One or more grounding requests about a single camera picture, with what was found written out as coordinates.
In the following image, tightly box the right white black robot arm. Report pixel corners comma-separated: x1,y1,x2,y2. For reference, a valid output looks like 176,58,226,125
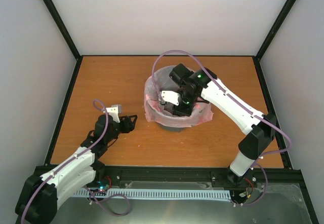
161,64,277,186

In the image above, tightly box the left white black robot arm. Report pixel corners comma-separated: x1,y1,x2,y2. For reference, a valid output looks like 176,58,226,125
15,115,138,223

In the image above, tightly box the right black frame post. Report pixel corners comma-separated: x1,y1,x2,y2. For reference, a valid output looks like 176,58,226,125
255,0,297,62

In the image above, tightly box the teal plastic trash bin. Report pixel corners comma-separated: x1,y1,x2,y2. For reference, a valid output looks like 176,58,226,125
155,119,194,132

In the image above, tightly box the black frame post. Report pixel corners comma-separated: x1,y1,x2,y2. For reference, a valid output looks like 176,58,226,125
255,0,297,62
42,0,81,61

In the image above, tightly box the pink plastic trash bag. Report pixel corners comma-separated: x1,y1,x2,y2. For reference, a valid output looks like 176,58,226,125
144,65,213,126

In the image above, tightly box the left black frame post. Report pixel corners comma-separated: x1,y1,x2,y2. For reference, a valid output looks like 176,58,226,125
42,0,81,61

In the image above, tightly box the small lit circuit board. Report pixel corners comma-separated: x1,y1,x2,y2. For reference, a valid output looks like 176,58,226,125
98,176,112,192

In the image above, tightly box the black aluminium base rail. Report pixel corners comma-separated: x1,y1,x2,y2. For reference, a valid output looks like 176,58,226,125
102,166,305,190

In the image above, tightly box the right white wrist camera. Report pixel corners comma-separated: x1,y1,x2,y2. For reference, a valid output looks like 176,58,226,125
159,90,180,105

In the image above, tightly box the light blue cable duct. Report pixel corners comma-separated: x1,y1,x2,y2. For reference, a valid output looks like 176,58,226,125
73,188,232,200

